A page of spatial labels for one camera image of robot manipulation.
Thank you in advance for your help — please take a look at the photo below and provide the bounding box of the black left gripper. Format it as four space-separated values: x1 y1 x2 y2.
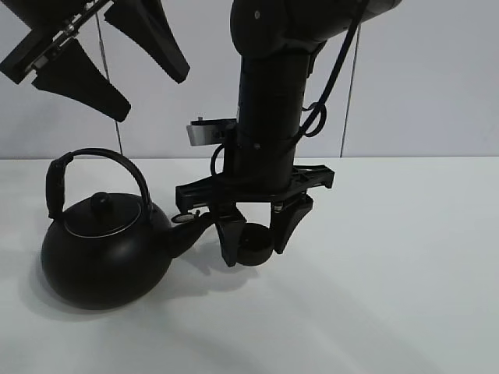
1 1 190 122

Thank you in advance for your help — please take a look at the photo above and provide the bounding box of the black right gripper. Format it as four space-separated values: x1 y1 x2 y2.
175 133 334 267

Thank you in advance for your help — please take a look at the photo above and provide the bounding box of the small black teacup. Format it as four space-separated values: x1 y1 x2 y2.
237 223 274 266

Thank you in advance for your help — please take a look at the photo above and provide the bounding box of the black round teapot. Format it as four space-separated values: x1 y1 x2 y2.
41 147 214 310

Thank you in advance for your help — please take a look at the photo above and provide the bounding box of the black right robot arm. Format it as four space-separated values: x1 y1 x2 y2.
175 1 397 266

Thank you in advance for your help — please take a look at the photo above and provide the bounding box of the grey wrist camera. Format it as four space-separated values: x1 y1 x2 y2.
186 117 237 146

